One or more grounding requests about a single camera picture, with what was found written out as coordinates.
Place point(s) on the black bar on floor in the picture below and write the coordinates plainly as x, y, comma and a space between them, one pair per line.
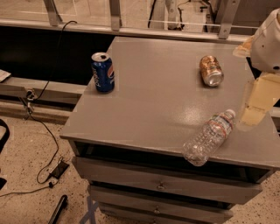
58, 209

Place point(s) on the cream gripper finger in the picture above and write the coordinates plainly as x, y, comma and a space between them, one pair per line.
243, 50
262, 95

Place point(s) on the orange soda can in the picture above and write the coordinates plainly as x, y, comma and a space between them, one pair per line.
210, 71

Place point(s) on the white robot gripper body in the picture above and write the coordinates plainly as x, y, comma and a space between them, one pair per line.
267, 48

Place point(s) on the blue Pepsi can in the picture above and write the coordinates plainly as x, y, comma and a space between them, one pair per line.
103, 72

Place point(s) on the grey drawer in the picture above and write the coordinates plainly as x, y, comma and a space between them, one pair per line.
160, 206
202, 187
138, 215

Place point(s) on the grey metal bracket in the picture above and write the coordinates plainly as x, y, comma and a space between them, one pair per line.
53, 15
228, 17
115, 15

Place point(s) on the upper grey drawer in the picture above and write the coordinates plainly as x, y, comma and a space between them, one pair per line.
202, 187

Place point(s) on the middle grey drawer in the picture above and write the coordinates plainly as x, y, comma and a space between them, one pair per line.
160, 206

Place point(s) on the clear plastic water bottle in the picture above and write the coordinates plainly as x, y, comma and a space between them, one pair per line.
201, 146

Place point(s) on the lower grey drawer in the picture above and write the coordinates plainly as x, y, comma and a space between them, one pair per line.
138, 215

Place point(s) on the grey drawer cabinet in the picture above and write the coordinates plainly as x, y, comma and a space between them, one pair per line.
158, 103

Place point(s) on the grey metal bracket middle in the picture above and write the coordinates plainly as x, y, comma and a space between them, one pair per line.
115, 15

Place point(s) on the grey metal bracket left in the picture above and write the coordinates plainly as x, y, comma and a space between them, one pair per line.
53, 15

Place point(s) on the grey metal bracket right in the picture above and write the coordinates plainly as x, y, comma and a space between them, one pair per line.
228, 17

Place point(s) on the black power adapter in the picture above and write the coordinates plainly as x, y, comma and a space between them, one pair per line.
59, 170

